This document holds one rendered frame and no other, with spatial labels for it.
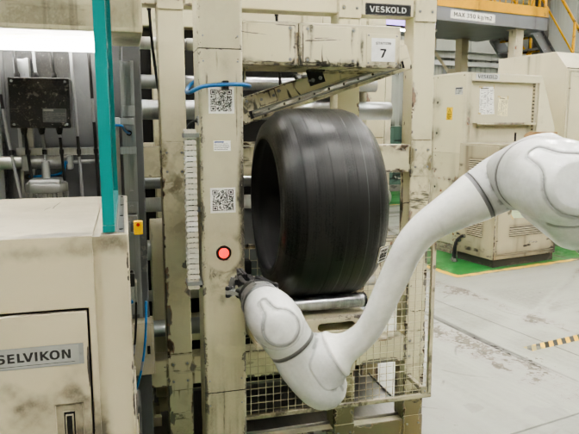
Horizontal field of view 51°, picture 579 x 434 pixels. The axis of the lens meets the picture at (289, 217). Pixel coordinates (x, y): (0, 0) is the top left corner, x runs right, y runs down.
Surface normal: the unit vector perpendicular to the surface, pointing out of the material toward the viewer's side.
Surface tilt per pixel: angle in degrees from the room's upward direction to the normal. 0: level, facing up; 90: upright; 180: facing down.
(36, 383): 90
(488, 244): 90
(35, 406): 90
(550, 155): 44
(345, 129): 38
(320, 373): 92
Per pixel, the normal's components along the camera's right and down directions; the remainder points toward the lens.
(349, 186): 0.25, -0.14
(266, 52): 0.26, 0.15
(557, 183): -0.05, 0.07
